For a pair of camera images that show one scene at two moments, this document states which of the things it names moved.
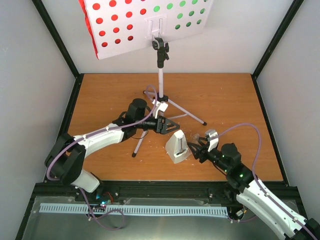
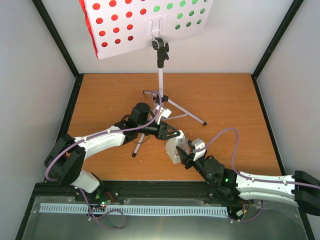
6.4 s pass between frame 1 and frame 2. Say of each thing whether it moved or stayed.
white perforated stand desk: stayed
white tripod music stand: stayed
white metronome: stayed
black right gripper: moved
